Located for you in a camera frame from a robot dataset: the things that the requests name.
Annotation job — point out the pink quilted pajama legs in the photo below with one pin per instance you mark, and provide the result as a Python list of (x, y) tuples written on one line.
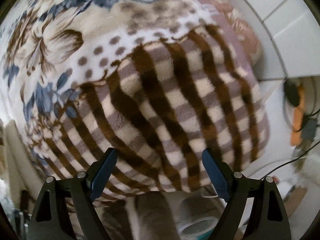
[(154, 218)]

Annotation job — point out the orange power strip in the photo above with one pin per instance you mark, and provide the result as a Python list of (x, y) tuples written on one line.
[(296, 137)]

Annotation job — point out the white bed headboard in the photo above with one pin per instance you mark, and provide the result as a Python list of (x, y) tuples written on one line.
[(289, 34)]

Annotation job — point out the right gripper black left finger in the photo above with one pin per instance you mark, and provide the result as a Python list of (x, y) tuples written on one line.
[(50, 218)]

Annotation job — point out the floral bed blanket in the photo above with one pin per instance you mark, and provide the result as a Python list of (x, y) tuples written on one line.
[(158, 80)]

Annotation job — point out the pink mattress sheet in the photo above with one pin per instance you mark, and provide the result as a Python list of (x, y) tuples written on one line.
[(246, 35)]

